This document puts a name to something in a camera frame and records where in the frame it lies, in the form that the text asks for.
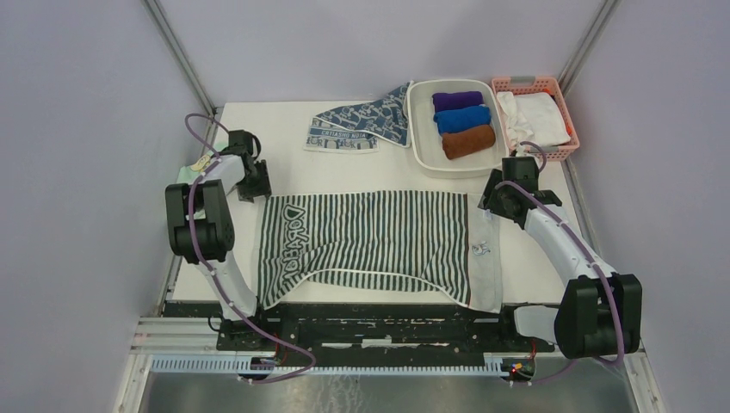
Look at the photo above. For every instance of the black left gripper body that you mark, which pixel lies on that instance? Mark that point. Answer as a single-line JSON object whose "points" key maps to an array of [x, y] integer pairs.
{"points": [[256, 184]]}

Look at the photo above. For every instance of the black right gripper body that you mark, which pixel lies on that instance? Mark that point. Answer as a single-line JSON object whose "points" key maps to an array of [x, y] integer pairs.
{"points": [[492, 199]]}

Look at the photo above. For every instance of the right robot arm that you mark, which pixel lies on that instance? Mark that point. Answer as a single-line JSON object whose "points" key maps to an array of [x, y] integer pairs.
{"points": [[599, 315]]}

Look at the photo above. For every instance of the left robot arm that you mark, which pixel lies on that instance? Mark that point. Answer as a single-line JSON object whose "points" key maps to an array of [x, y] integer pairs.
{"points": [[200, 225]]}

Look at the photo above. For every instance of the white cloth in basket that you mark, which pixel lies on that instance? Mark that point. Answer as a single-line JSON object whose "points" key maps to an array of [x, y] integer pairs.
{"points": [[532, 117]]}

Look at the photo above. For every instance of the mint green cartoon towel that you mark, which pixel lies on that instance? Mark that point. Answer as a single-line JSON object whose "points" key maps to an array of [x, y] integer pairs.
{"points": [[187, 175]]}

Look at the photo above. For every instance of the brown rolled towel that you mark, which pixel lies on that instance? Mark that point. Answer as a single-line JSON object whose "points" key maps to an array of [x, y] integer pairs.
{"points": [[468, 142]]}

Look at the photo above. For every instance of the pink plastic basket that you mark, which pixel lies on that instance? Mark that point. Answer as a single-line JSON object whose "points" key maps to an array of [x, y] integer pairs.
{"points": [[531, 85]]}

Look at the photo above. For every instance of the blue rolled towel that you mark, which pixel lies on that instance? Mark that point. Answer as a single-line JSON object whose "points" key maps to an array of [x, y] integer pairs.
{"points": [[457, 121]]}

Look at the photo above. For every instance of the white plastic tub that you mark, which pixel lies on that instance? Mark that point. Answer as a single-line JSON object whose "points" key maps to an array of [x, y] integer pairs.
{"points": [[426, 141]]}

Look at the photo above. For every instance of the purple rolled towel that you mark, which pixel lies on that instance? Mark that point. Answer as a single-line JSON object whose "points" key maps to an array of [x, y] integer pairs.
{"points": [[453, 101]]}

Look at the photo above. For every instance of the blue patterned towel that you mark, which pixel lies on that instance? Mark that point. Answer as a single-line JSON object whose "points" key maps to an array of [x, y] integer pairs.
{"points": [[360, 128]]}

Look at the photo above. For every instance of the white slotted cable duct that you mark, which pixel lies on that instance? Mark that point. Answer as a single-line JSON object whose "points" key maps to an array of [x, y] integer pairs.
{"points": [[242, 365]]}

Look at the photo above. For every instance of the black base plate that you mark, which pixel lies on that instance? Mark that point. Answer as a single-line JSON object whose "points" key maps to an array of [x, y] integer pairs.
{"points": [[390, 335]]}

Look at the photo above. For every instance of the aluminium frame rail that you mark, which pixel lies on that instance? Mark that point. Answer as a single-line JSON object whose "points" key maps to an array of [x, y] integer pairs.
{"points": [[156, 334]]}

